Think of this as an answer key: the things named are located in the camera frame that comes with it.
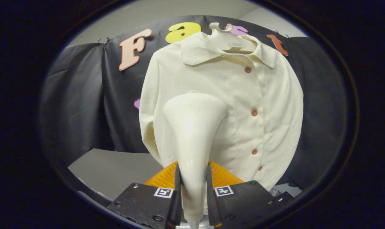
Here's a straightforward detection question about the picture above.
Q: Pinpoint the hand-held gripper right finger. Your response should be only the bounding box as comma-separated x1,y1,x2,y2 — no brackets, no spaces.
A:
206,161,295,228

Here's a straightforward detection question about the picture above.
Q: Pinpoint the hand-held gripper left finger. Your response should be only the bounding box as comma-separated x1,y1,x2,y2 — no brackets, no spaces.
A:
106,161,182,229

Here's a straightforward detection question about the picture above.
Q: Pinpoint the white garment steamer head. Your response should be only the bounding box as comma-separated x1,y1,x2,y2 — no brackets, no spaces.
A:
163,92,228,223

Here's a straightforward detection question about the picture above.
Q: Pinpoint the cream button-up shirt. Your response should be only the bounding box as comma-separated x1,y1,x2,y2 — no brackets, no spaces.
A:
139,31,304,191

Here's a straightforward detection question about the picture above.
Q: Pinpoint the white plastic clothes hanger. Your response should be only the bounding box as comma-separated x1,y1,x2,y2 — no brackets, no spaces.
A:
209,22,258,53

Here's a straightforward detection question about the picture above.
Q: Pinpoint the grey cabinet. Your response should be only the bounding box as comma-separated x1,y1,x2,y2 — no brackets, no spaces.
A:
68,148,164,201

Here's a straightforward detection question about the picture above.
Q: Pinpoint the black backdrop cloth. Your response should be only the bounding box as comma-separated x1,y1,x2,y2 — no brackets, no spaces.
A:
39,15,349,191

